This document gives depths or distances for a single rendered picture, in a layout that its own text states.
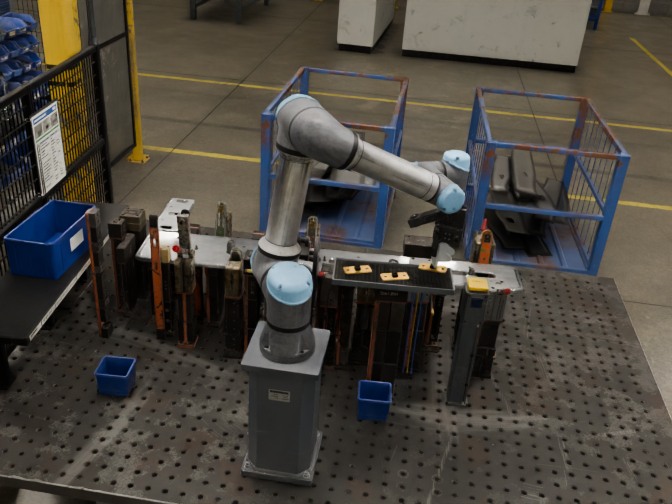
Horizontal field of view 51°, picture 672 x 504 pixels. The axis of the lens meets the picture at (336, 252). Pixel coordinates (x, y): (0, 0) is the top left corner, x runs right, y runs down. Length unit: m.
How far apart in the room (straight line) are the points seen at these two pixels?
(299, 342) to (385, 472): 0.54
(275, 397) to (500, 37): 8.63
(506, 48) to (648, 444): 8.16
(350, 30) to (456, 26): 1.45
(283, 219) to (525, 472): 1.06
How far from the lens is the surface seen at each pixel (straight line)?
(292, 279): 1.77
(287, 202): 1.80
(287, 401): 1.90
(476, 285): 2.16
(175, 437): 2.24
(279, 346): 1.83
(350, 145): 1.64
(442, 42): 10.13
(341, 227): 4.63
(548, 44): 10.25
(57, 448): 2.27
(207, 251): 2.56
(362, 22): 10.10
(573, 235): 5.00
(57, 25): 2.93
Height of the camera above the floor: 2.24
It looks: 29 degrees down
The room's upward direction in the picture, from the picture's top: 4 degrees clockwise
